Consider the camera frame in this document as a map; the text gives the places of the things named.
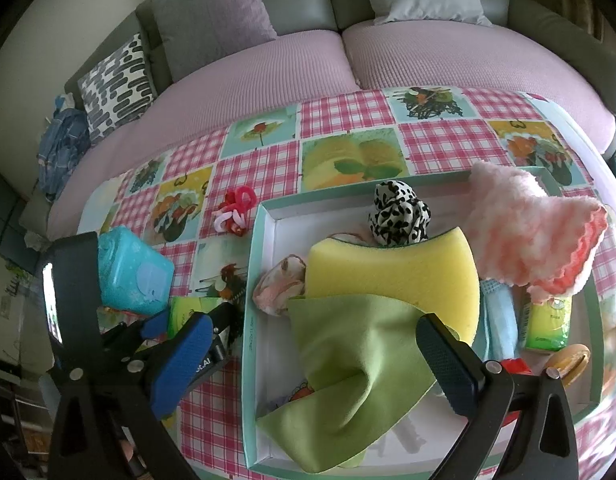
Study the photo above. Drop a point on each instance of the round yellow compact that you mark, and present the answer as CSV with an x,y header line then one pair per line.
x,y
570,360

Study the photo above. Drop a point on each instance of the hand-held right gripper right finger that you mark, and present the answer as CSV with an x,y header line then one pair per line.
x,y
447,360

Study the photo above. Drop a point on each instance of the teal cardboard tray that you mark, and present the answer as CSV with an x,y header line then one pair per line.
x,y
268,310

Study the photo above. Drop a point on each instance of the green tissue pack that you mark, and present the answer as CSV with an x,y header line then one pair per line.
x,y
188,310
547,325

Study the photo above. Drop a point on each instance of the purple-grey cushion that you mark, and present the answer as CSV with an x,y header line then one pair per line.
x,y
213,20

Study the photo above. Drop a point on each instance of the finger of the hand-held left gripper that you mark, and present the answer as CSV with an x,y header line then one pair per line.
x,y
155,325
225,335

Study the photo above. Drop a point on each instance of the pink fluffy cloth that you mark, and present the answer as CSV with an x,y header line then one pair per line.
x,y
527,230

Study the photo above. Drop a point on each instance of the checked printed tablecloth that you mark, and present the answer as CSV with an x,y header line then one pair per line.
x,y
268,170

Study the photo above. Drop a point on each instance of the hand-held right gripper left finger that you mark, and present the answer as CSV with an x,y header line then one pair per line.
x,y
180,365

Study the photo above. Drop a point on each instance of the green cloth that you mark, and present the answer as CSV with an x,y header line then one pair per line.
x,y
348,360

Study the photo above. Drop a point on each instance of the pink satin scrunchie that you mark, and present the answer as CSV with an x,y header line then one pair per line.
x,y
280,285

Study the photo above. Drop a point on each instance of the blue face mask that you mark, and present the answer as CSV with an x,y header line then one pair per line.
x,y
502,320

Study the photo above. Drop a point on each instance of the teal toy box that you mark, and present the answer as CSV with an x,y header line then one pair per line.
x,y
133,270

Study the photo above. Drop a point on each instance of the blue crumpled clothing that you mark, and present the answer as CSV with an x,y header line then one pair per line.
x,y
63,150

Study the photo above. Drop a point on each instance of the yellow sponge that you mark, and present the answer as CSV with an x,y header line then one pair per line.
x,y
387,270

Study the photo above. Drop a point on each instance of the dark cabinet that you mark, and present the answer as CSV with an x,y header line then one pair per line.
x,y
8,220

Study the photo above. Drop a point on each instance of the black white patterned pillow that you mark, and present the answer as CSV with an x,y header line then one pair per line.
x,y
118,85

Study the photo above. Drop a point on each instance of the grey sofa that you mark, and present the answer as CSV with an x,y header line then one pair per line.
x,y
298,5

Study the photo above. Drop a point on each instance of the leopard print scrunchie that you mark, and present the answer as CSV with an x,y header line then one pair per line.
x,y
397,210

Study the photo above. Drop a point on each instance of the red round container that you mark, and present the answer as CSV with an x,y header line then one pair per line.
x,y
515,366

